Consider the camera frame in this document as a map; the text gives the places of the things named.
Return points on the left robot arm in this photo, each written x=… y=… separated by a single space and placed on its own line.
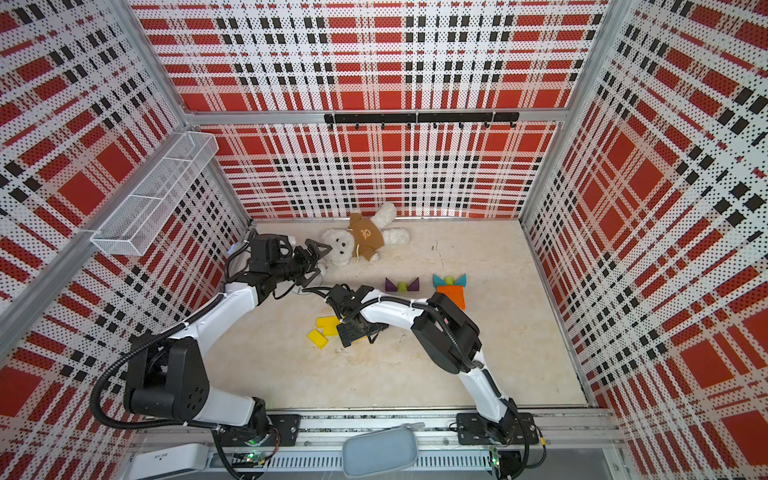
x=166 y=382

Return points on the white wire mesh basket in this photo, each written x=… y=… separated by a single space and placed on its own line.
x=136 y=222

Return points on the grey pouch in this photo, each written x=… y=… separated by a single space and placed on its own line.
x=380 y=452

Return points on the white box device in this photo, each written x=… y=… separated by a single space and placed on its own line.
x=169 y=463

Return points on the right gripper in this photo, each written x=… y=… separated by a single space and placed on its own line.
x=347 y=336

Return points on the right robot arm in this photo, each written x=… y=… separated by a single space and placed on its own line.
x=452 y=342

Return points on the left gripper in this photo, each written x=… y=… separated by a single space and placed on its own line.
x=306 y=262

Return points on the orange block top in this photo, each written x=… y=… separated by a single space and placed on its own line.
x=449 y=290

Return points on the white teddy bear brown shirt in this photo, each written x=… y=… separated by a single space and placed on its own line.
x=364 y=237

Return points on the black hook rail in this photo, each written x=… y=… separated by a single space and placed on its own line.
x=421 y=117

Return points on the yellow short block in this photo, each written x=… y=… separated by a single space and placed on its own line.
x=331 y=332

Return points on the yellow small block left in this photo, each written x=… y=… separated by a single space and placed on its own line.
x=317 y=339

